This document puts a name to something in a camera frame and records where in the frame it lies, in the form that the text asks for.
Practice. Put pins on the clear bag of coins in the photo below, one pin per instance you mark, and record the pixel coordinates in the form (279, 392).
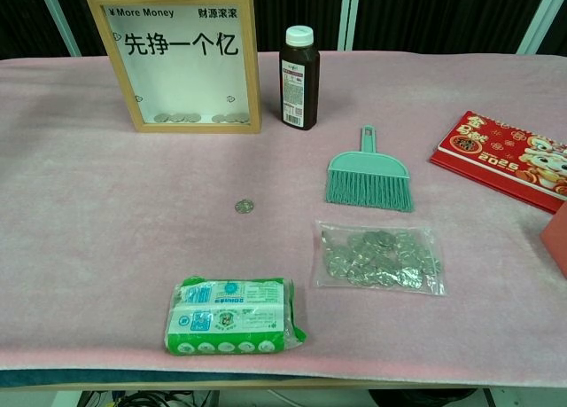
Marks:
(376, 256)

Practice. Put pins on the silver coin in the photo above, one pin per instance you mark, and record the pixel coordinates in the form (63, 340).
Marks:
(244, 205)

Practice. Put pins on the teal mini broom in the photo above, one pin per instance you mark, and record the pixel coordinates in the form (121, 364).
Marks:
(367, 185)

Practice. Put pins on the dark brown bottle white cap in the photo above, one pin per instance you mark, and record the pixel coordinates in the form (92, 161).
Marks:
(299, 83)

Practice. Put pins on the green plastic packet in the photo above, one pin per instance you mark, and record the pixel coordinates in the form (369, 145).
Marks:
(230, 314)

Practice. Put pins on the pink table cloth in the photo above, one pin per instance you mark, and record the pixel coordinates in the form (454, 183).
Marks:
(88, 225)

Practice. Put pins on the red 2026 desk calendar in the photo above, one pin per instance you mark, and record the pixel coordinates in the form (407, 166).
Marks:
(496, 158)

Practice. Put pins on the pink hexagonal block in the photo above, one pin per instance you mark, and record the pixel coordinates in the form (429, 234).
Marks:
(558, 243)

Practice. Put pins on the wooden coin bank frame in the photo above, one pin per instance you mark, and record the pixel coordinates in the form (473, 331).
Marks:
(177, 83)

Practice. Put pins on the aluminium frame post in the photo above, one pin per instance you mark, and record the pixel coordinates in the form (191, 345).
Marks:
(538, 17)
(59, 17)
(343, 17)

